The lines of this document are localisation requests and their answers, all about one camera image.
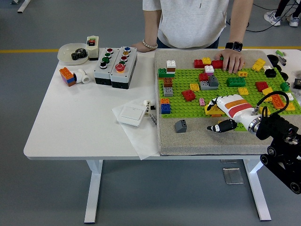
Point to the black smartwatch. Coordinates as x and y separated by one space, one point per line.
235 45

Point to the green studded baseplate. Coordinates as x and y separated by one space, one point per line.
188 110

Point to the white pipe tee fitting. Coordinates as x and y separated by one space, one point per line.
82 76

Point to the long grey toy brick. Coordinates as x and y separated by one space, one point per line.
204 86

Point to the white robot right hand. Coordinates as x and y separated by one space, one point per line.
237 108

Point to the light grey toy brick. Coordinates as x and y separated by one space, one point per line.
168 91

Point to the dark green toy brick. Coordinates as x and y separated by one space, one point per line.
164 73

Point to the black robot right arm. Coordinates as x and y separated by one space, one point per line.
275 127

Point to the yellow stepped toy brick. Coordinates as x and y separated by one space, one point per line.
258 64

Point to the dark grey sloped brick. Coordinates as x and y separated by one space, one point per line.
181 126
213 81

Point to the white labelled connector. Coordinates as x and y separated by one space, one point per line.
147 103

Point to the grey three-button control box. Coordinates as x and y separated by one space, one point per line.
100 74

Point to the white paper sheet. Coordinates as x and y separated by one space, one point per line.
141 146

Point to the lime green toy plate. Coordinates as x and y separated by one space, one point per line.
225 92

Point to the person's right forearm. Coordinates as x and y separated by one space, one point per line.
150 26

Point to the person's left forearm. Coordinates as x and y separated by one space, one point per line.
238 23

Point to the white table leg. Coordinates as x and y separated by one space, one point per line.
255 179
94 188

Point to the person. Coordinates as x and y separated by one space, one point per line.
274 18
192 23

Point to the long orange toy brick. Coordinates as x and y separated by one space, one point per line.
278 101

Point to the long red toy brick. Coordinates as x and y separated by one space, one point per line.
216 64

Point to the white plastic bowl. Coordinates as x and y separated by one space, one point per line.
64 53

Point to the person's left hand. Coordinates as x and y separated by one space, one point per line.
231 60

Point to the grey emergency stop control box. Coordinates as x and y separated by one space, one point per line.
120 78

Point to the white wall switch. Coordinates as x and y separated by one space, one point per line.
130 114

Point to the thin brown toy brick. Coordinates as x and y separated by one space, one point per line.
171 70

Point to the multicolour toy brick stack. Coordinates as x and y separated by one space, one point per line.
68 78

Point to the black metal gear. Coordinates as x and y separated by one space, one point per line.
78 55

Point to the white furniture foot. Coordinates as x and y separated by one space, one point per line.
23 7

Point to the small pink toy brick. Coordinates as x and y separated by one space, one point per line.
202 102

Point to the blue toy brick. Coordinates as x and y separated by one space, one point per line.
165 108

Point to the flat yellow toy brick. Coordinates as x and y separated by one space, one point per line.
194 87

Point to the small green part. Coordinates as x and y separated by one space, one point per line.
279 52

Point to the long dark green brick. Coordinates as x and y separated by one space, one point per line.
235 81

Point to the person's right hand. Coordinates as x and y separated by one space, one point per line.
144 48

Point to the grey-brown mat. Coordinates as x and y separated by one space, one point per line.
204 143

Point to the small white toy brick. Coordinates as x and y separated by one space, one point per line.
266 68

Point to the small green toy brick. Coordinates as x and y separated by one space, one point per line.
285 86

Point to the metal floor plate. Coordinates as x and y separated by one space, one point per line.
232 176

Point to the yellow curved toy brick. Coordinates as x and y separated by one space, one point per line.
212 110

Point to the black and yellow connector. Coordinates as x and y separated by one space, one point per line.
297 83

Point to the black toy brick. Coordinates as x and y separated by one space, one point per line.
271 73

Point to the cream switch box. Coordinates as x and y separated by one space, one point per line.
92 50

